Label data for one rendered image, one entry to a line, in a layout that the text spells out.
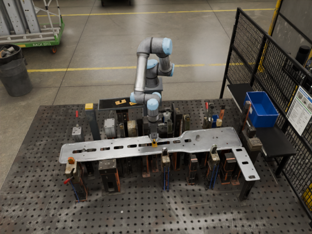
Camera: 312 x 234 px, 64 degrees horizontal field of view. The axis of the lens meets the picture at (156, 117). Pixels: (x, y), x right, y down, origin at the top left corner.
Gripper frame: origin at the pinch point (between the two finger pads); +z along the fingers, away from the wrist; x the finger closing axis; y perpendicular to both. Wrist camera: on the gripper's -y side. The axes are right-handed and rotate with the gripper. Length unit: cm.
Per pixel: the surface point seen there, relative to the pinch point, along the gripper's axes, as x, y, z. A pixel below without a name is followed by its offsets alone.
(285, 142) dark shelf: -98, -14, 1
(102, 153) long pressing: 39.0, -5.2, 3.1
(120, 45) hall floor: 33, 381, 76
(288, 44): -211, 181, 10
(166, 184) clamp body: -6.6, -19.7, 27.7
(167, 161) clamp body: -6.9, -21.6, -0.2
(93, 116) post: 47, 29, -6
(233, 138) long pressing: -62, -2, 3
